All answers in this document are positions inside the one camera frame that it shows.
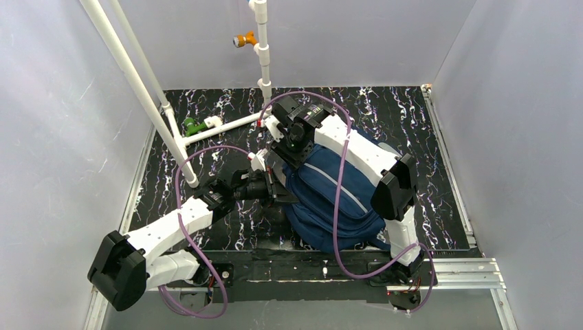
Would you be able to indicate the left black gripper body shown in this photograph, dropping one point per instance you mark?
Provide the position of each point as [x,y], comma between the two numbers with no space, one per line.
[274,188]

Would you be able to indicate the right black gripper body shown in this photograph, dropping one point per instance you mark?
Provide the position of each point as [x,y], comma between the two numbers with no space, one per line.
[282,155]

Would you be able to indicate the navy blue student backpack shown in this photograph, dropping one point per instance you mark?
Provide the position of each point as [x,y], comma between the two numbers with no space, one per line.
[333,215]

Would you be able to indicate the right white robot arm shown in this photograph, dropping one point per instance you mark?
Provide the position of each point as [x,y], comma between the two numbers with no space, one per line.
[367,155]

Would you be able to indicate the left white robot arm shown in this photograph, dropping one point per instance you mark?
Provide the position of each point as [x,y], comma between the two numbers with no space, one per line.
[127,265]

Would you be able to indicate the green pipe valve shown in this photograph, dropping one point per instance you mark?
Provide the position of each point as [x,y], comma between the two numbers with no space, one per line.
[192,127]

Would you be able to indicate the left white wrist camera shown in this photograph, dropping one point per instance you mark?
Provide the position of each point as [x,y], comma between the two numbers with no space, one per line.
[257,160]

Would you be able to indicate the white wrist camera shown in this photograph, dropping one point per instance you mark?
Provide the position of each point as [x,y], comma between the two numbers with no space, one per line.
[257,160]
[272,124]

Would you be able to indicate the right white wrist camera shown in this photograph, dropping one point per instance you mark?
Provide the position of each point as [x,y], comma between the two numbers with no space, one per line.
[272,124]

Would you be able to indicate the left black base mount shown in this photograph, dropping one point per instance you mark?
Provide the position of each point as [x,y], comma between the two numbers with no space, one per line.
[203,277]

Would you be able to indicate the white PVC pipe frame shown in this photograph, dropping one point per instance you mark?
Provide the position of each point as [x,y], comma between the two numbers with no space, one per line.
[149,92]

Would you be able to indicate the aluminium rail frame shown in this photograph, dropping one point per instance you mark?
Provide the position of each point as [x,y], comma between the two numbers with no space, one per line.
[477,273]

